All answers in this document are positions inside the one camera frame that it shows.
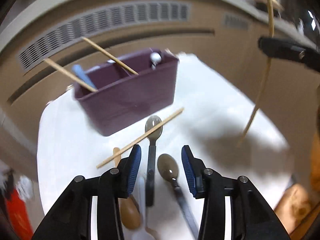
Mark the white table cloth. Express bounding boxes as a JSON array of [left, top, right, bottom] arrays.
[[36, 52, 295, 240]]

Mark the grey ventilation grille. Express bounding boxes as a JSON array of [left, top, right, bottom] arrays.
[[16, 0, 191, 73]]

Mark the grey spoon black handle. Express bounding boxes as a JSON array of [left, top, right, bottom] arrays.
[[157, 153, 199, 239], [145, 126, 163, 207]]

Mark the light blue plastic utensil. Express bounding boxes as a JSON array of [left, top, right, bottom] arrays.
[[72, 64, 96, 89]]

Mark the wooden chopstick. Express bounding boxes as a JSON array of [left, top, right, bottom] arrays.
[[96, 107, 184, 169], [237, 0, 275, 147], [43, 59, 98, 92]]

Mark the wooden chopstick in holder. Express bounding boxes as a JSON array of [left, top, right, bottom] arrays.
[[43, 59, 98, 92]]

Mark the white round spoon in holder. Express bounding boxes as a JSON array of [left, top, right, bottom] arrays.
[[150, 52, 162, 70]]

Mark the wooden spoon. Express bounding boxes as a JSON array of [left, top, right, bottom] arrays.
[[113, 147, 142, 230]]

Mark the purple plastic utensil holder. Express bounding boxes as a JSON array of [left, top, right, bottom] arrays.
[[74, 48, 178, 137]]

